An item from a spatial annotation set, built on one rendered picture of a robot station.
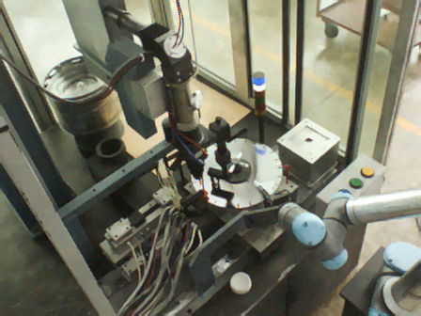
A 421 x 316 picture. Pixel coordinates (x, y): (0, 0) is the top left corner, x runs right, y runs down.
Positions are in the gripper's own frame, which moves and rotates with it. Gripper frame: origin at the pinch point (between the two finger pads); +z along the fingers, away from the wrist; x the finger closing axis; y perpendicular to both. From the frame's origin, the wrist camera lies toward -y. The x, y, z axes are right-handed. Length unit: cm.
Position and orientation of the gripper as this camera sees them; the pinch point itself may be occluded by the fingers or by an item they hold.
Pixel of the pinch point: (257, 199)
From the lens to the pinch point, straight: 151.3
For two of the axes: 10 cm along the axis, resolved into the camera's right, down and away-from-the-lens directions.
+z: -2.8, -1.0, 9.6
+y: 9.2, -3.3, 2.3
